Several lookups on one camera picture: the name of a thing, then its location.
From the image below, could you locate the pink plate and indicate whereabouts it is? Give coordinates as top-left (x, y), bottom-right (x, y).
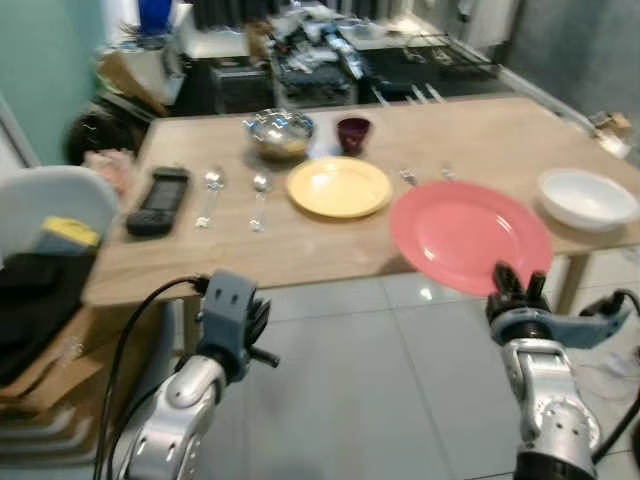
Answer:
top-left (390, 180), bottom-right (554, 297)

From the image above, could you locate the light wooden table leg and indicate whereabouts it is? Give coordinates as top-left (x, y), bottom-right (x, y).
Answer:
top-left (555, 253), bottom-right (592, 317)
top-left (180, 298), bottom-right (202, 357)

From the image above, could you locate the white bowl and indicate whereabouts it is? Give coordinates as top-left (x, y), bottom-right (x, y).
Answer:
top-left (538, 168), bottom-right (640, 234)

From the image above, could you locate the silver spoon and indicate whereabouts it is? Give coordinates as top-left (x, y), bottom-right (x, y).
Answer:
top-left (196, 167), bottom-right (226, 231)
top-left (248, 173), bottom-right (273, 233)

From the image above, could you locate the yellow plate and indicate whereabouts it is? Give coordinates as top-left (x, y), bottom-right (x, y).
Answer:
top-left (286, 156), bottom-right (393, 220)

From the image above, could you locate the black remote control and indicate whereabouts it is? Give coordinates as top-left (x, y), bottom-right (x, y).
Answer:
top-left (126, 167), bottom-right (191, 239)

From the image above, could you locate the shiny steel bowl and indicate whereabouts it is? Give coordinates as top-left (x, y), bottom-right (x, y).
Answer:
top-left (245, 108), bottom-right (317, 163)

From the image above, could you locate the small brown table object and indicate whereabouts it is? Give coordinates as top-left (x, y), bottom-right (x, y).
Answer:
top-left (590, 110), bottom-right (634, 142)

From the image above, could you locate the dark red cup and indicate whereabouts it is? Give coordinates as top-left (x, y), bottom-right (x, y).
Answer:
top-left (337, 116), bottom-right (373, 158)

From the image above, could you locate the yellow and black object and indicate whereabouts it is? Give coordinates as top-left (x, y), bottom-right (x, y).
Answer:
top-left (38, 215), bottom-right (102, 257)

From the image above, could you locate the pink cloth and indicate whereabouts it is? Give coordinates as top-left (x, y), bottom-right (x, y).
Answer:
top-left (85, 150), bottom-right (137, 197)

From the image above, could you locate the black bag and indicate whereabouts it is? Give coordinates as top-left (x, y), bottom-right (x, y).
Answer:
top-left (0, 250), bottom-right (97, 387)

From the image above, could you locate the light grey chair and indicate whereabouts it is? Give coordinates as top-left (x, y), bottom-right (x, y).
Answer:
top-left (0, 165), bottom-right (120, 263)

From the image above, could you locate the black crate with clutter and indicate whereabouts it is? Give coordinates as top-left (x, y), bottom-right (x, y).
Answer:
top-left (268, 25), bottom-right (363, 107)

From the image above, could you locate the brown cardboard piece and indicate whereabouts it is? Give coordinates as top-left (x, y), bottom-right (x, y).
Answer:
top-left (95, 50), bottom-right (172, 117)

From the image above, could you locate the blue vase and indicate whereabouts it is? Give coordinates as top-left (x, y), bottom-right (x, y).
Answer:
top-left (138, 0), bottom-right (174, 36)

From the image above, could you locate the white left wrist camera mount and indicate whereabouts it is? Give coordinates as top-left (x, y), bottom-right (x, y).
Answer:
top-left (200, 270), bottom-right (259, 356)

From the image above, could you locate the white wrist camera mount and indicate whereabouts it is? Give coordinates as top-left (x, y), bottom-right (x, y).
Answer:
top-left (490, 297), bottom-right (634, 349)
top-left (200, 270), bottom-right (259, 356)

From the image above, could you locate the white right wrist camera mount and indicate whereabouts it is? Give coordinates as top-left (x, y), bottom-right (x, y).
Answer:
top-left (490, 297), bottom-right (634, 349)

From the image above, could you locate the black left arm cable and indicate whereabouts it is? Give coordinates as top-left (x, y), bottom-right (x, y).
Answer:
top-left (95, 277), bottom-right (211, 480)

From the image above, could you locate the black wire rack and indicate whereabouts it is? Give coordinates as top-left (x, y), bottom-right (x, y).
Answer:
top-left (355, 35), bottom-right (501, 103)

